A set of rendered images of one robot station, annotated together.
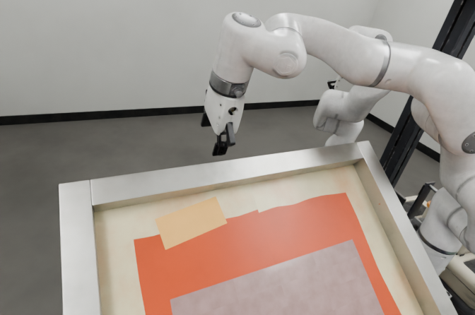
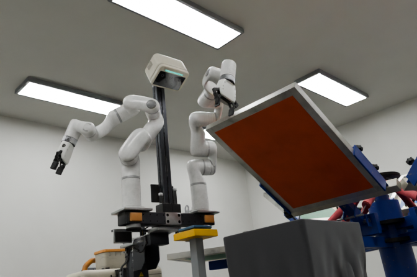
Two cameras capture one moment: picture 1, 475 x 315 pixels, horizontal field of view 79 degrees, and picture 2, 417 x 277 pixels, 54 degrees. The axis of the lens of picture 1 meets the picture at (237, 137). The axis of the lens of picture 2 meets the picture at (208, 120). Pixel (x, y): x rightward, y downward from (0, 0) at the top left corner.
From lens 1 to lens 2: 2.35 m
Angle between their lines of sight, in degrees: 116
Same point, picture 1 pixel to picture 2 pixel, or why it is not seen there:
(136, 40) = not seen: outside the picture
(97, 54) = not seen: outside the picture
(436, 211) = (198, 168)
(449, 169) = (203, 142)
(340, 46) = (210, 84)
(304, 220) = (248, 131)
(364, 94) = (160, 125)
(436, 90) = not seen: hidden behind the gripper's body
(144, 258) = (292, 111)
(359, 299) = (259, 152)
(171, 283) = (292, 119)
